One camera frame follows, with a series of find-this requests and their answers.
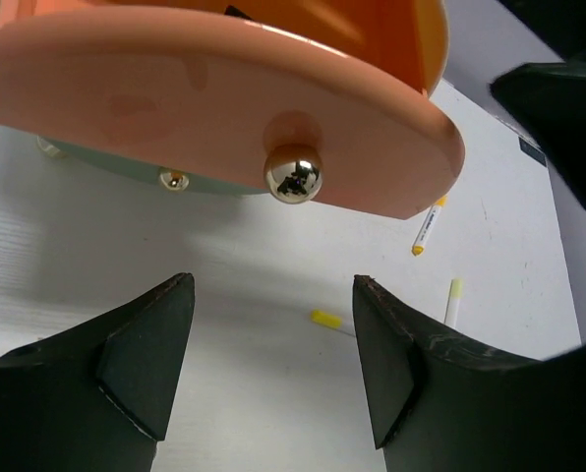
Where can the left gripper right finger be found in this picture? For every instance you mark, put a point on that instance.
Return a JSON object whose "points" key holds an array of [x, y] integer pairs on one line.
{"points": [[442, 401]]}

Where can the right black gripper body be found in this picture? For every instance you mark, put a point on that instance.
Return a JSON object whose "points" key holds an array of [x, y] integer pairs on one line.
{"points": [[560, 24]]}

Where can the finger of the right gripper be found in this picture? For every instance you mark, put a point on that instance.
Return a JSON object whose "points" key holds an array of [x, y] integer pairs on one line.
{"points": [[548, 100]]}

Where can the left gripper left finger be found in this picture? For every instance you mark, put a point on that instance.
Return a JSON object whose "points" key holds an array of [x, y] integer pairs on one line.
{"points": [[97, 396]]}

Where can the white pen pale cap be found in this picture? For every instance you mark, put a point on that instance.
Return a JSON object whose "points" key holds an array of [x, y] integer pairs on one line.
{"points": [[453, 302]]}

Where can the white pen yellow cap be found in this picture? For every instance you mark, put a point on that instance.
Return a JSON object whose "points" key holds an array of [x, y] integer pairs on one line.
{"points": [[419, 245], [334, 322]]}

